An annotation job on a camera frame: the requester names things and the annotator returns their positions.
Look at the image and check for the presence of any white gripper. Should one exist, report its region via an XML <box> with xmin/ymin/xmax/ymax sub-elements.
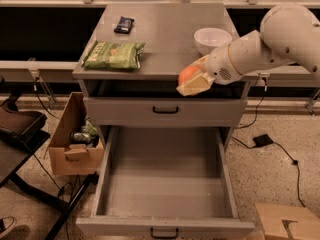
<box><xmin>176</xmin><ymin>45</ymin><xmax>242</xmax><ymax>96</ymax></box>

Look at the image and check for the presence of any orange fruit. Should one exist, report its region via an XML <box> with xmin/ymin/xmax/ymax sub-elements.
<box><xmin>178</xmin><ymin>65</ymin><xmax>202</xmax><ymax>85</ymax></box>

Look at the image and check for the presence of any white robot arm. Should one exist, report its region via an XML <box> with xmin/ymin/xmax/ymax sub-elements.
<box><xmin>177</xmin><ymin>3</ymin><xmax>320</xmax><ymax>96</ymax></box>

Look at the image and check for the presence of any grey drawer cabinet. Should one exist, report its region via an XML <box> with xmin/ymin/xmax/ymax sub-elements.
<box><xmin>73</xmin><ymin>2</ymin><xmax>249</xmax><ymax>145</ymax></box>

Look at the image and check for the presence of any closed grey top drawer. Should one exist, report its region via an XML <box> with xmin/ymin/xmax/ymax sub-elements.
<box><xmin>84</xmin><ymin>97</ymin><xmax>247</xmax><ymax>127</ymax></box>

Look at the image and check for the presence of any open grey middle drawer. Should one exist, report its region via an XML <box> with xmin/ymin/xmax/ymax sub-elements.
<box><xmin>77</xmin><ymin>127</ymin><xmax>254</xmax><ymax>240</ymax></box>

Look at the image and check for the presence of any white ceramic bowl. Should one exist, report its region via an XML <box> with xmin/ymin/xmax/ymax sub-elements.
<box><xmin>194</xmin><ymin>28</ymin><xmax>232</xmax><ymax>55</ymax></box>

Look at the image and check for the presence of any green chip bag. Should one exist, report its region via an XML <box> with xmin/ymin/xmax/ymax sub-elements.
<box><xmin>82</xmin><ymin>41</ymin><xmax>146</xmax><ymax>69</ymax></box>

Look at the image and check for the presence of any dark blue snack packet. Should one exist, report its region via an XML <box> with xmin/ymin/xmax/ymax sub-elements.
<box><xmin>114</xmin><ymin>16</ymin><xmax>135</xmax><ymax>34</ymax></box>

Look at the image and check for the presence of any green can in box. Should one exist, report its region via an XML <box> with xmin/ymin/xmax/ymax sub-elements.
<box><xmin>70</xmin><ymin>132</ymin><xmax>92</xmax><ymax>144</ymax></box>

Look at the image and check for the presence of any cardboard box with items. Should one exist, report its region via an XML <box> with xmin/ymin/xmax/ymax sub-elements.
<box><xmin>48</xmin><ymin>92</ymin><xmax>104</xmax><ymax>175</ymax></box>

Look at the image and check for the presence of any dark brown tray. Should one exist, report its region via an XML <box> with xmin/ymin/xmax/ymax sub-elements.
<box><xmin>0</xmin><ymin>101</ymin><xmax>47</xmax><ymax>144</ymax></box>

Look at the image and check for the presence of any cardboard box lower right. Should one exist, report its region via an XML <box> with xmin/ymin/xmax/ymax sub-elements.
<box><xmin>255</xmin><ymin>203</ymin><xmax>320</xmax><ymax>240</ymax></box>

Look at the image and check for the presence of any black table with stand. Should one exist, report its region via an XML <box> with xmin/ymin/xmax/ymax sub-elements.
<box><xmin>0</xmin><ymin>141</ymin><xmax>95</xmax><ymax>240</ymax></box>

